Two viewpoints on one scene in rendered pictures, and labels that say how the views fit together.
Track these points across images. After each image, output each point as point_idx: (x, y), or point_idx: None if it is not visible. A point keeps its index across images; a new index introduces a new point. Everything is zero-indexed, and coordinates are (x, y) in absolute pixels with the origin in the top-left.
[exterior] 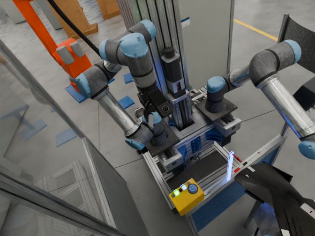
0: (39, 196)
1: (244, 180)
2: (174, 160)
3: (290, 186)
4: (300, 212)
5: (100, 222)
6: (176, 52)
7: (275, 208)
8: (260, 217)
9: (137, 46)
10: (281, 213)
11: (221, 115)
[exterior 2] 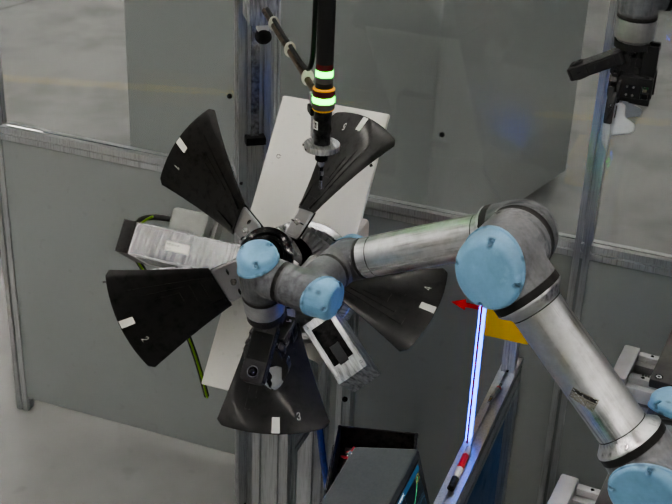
0: (611, 14)
1: (427, 276)
2: (618, 360)
3: (349, 302)
4: (347, 173)
5: (596, 171)
6: None
7: (380, 127)
8: (365, 353)
9: None
10: (371, 133)
11: (606, 479)
